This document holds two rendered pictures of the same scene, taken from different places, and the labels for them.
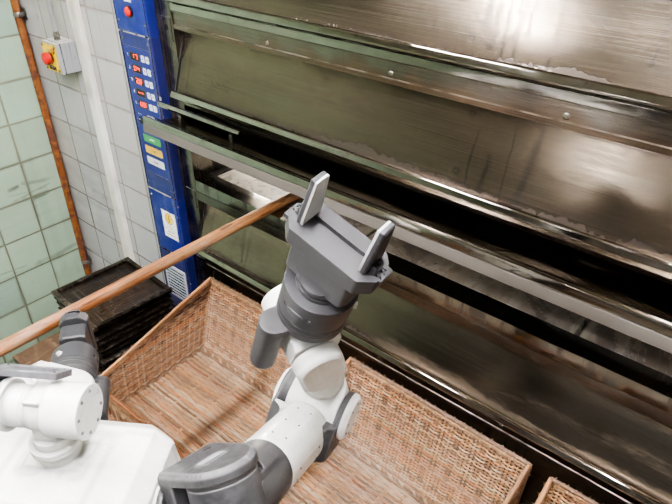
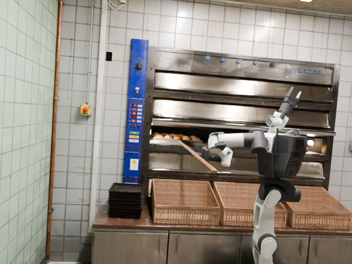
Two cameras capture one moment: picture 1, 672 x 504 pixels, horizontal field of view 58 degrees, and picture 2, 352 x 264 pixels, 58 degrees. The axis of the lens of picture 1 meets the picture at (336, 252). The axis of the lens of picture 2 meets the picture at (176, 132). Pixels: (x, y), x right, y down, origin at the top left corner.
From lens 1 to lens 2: 259 cm
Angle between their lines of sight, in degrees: 53
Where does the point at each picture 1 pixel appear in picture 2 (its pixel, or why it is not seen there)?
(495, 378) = (254, 167)
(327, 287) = (293, 102)
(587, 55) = (266, 92)
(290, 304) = (288, 106)
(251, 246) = (172, 161)
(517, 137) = (253, 109)
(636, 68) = (273, 93)
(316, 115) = (205, 112)
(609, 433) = not seen: hidden behind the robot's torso
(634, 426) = not seen: hidden behind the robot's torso
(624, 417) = not seen: hidden behind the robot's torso
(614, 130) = (271, 104)
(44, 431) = (279, 122)
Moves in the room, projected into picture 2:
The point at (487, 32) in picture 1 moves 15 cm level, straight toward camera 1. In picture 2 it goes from (248, 90) to (260, 89)
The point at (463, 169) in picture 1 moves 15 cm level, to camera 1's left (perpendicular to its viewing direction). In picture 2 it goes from (244, 117) to (236, 116)
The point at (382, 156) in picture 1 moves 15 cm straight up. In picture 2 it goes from (226, 118) to (227, 102)
